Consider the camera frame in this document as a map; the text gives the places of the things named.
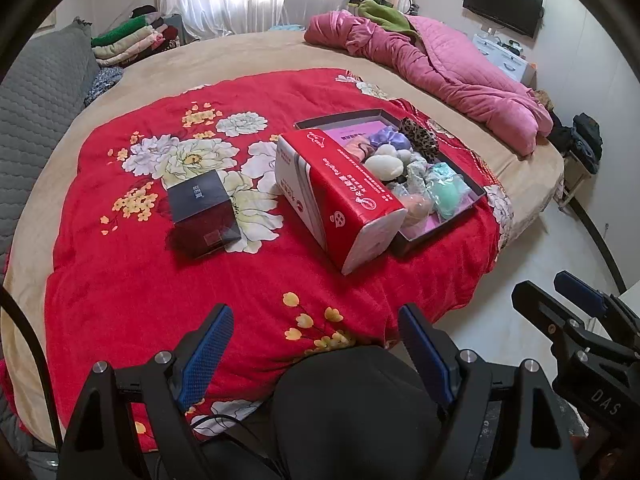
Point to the green cloth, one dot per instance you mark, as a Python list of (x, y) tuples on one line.
[(385, 15)]

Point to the brown patterned cloth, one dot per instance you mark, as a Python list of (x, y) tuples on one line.
[(544, 100)]

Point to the stack of folded blankets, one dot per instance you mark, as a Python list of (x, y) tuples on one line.
[(132, 40)]

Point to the light blue cloth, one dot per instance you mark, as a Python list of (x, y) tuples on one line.
[(287, 27)]

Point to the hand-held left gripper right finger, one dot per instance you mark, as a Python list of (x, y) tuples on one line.
[(425, 355)]

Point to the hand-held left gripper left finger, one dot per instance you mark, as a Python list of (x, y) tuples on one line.
[(207, 355)]

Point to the grey quilted headboard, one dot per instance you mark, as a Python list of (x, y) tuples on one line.
[(40, 100)]

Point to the pink printed book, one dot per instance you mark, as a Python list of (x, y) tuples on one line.
[(357, 132)]

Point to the pink quilt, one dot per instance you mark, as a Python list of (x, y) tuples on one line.
[(450, 70)]

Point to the purple scrunchie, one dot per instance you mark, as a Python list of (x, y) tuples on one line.
[(390, 139)]

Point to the black printed box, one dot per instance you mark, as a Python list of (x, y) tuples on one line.
[(362, 0)]

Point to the person's black trousers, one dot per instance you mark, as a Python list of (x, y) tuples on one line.
[(350, 410)]

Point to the black television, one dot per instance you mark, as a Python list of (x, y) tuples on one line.
[(502, 2)]

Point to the navy blue box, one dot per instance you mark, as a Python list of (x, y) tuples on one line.
[(200, 200)]

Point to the leopard print scrunchie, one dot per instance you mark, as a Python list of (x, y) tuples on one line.
[(420, 135)]

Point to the beige round bed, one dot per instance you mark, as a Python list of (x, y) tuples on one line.
[(225, 55)]

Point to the red tissue pack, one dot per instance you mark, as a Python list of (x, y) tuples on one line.
[(340, 200)]

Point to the pink scrunchie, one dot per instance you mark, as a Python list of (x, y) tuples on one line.
[(359, 150)]

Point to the shallow grey box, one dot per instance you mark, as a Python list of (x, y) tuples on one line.
[(440, 232)]

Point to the white egg-shaped sponge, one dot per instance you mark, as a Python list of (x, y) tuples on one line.
[(387, 162)]

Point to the white drawer cabinet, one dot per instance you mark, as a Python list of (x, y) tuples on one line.
[(505, 57)]

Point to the blue patterned cloth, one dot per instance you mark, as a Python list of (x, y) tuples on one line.
[(102, 85)]

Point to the red floral blanket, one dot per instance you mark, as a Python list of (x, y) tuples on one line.
[(125, 285)]

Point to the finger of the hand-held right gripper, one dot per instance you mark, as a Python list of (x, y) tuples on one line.
[(577, 290), (542, 312)]

